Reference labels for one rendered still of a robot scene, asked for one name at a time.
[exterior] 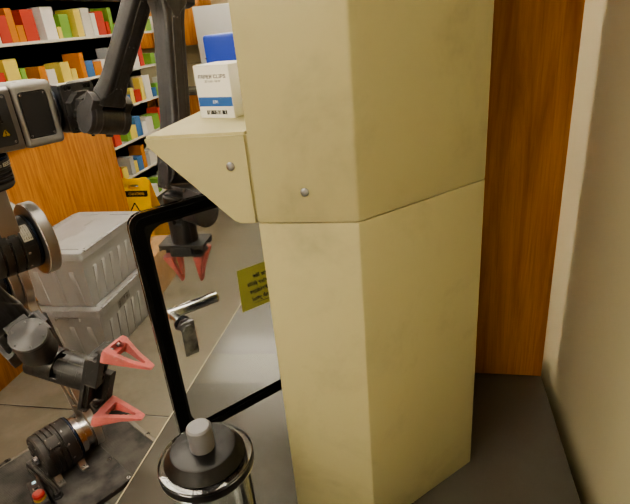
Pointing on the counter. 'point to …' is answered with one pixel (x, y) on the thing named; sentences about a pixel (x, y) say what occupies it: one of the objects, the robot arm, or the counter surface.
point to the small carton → (218, 89)
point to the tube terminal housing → (370, 230)
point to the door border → (165, 307)
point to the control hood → (211, 161)
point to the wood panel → (524, 177)
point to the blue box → (219, 47)
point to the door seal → (164, 314)
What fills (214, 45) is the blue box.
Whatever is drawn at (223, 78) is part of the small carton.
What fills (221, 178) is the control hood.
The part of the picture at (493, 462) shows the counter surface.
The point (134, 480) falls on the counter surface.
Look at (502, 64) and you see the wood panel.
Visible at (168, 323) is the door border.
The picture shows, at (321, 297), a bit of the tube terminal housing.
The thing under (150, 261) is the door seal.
